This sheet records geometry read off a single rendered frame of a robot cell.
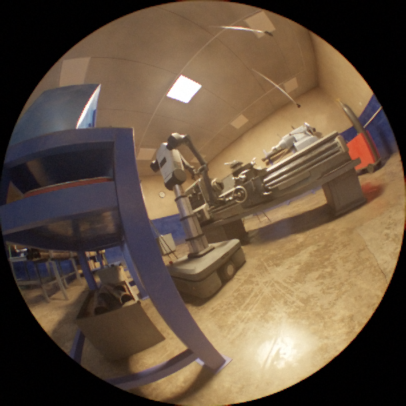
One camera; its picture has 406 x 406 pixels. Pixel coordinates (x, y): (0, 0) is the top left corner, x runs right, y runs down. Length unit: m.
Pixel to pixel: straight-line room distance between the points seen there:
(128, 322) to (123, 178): 0.60
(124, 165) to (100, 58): 2.78
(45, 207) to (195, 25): 3.03
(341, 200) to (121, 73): 3.82
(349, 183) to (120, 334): 2.10
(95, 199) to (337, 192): 1.75
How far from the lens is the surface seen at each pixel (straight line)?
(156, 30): 2.90
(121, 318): 0.66
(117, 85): 3.05
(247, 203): 1.56
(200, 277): 0.83
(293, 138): 1.84
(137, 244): 0.26
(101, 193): 0.28
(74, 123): 0.46
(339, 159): 1.71
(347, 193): 1.67
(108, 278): 1.64
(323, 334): 0.58
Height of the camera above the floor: 0.52
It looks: 9 degrees up
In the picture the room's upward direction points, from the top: 21 degrees counter-clockwise
